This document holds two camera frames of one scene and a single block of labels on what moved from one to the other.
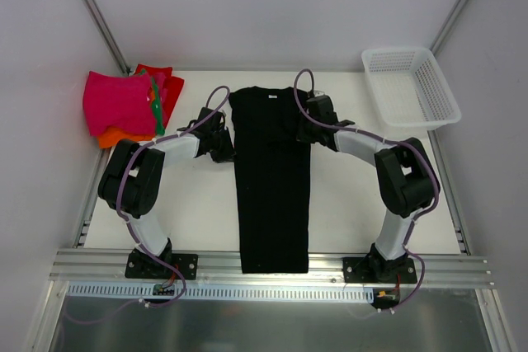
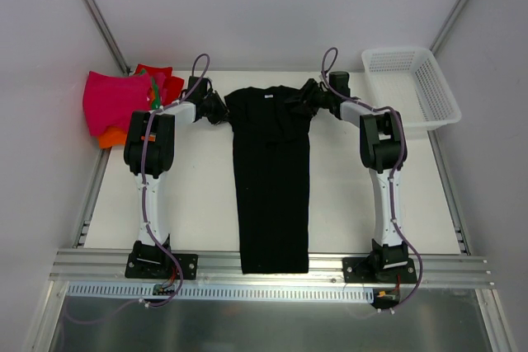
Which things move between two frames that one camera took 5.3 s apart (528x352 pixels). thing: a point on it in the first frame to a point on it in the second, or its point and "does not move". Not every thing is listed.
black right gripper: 305,133 to 308,94
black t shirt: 273,173 does not move
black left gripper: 224,144 to 219,109
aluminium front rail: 223,268 does not move
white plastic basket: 408,89 does not move
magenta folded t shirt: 118,100 does not move
